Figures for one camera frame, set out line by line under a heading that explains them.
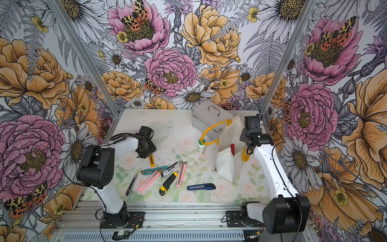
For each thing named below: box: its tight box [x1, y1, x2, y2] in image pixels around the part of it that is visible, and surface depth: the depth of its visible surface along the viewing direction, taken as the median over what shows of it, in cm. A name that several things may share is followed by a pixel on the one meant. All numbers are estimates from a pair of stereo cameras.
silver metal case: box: [191, 100, 235, 141], surface depth 101 cm
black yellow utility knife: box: [159, 171, 179, 197], surface depth 87 cm
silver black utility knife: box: [161, 161, 181, 179], surface depth 92 cm
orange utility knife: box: [148, 153, 156, 168], surface depth 96 cm
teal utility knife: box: [140, 165, 169, 176], surface depth 91 cm
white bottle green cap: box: [197, 139, 207, 154], surface depth 97 cm
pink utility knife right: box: [176, 160, 187, 189], surface depth 91 cm
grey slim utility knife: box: [125, 172, 140, 197], surface depth 87 cm
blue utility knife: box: [186, 183, 217, 191], surface depth 86 cm
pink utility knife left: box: [138, 170, 161, 192], surface depth 89 cm
